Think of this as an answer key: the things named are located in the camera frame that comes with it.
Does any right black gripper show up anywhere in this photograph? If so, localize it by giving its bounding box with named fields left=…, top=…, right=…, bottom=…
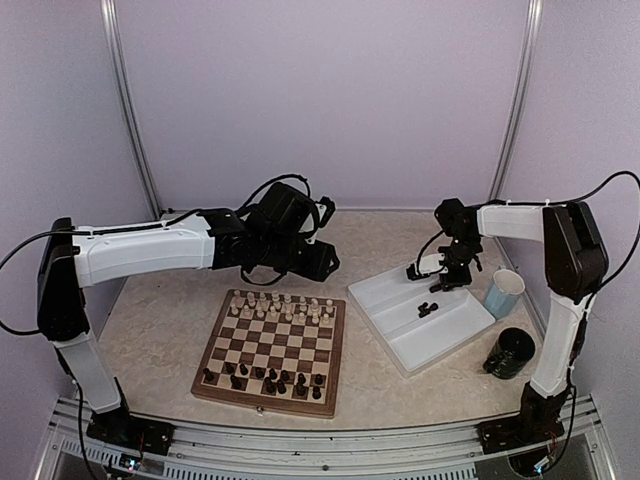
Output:
left=438, top=236, right=481, bottom=291

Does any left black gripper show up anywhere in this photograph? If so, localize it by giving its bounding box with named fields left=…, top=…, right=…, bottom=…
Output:
left=259, top=233, right=340, bottom=282

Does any white plastic tray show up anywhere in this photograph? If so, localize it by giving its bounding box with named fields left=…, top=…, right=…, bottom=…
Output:
left=348, top=266, right=495, bottom=379

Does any wooden chess board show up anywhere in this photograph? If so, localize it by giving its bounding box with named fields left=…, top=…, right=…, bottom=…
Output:
left=191, top=289, right=346, bottom=418

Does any black chess piece eleventh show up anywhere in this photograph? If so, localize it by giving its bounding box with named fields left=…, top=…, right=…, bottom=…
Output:
left=295, top=383, right=307, bottom=398

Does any black chess piece thirteenth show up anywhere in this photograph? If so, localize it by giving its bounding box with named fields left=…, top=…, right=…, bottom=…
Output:
left=230, top=374, right=243, bottom=390

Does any black chess rook corner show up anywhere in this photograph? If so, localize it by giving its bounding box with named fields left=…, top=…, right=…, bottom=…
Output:
left=203, top=368, right=216, bottom=384

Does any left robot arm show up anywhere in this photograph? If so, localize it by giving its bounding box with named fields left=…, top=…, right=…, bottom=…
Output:
left=37, top=178, right=339, bottom=445

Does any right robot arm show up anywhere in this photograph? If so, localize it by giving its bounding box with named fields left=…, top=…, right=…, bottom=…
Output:
left=412, top=198, right=609, bottom=444

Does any light blue mug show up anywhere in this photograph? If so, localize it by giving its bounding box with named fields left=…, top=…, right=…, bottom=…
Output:
left=484, top=268, right=525, bottom=320

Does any dark green mug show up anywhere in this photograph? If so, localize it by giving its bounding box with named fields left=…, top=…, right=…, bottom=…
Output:
left=482, top=327, right=536, bottom=380

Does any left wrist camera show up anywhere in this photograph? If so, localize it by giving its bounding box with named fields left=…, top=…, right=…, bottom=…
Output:
left=300, top=196, right=336, bottom=244

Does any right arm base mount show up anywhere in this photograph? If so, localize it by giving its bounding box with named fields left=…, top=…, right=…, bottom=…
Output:
left=477, top=416, right=565, bottom=455

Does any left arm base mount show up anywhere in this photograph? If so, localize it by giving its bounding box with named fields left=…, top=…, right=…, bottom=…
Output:
left=86, top=417, right=175, bottom=456

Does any right aluminium frame post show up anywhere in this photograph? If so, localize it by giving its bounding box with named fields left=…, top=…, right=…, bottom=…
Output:
left=488, top=0, right=544, bottom=200

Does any aluminium frame post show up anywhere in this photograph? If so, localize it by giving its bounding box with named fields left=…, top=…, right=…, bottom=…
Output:
left=488, top=0, right=544, bottom=200
left=100, top=0, right=162, bottom=218

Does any front aluminium rail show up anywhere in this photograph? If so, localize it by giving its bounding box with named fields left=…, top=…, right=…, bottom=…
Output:
left=35, top=397, right=621, bottom=479

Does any left aluminium frame post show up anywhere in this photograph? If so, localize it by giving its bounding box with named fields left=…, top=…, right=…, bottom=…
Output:
left=100, top=0, right=162, bottom=218

